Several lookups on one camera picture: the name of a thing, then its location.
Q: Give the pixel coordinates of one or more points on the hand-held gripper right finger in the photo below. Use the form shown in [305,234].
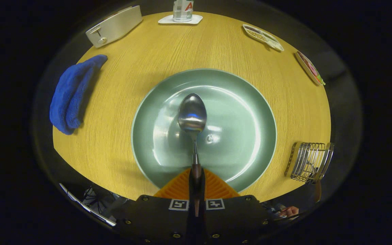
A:
[202,194]

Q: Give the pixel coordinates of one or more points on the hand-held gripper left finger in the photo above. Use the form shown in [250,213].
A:
[192,194]

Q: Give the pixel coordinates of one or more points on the pale green round plate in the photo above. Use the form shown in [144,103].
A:
[237,119]

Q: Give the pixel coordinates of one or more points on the blue folded cloth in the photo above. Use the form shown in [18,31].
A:
[70,95]

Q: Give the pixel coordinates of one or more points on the white plate of food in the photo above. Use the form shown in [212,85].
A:
[310,68]

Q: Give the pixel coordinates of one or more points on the white divided bean tray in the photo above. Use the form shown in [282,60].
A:
[264,36]

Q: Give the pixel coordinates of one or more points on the white square coaster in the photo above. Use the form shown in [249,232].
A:
[165,19]

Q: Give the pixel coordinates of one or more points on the clear plastic water bottle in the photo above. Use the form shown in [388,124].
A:
[182,12]

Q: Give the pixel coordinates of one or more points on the white toaster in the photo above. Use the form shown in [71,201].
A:
[117,25]

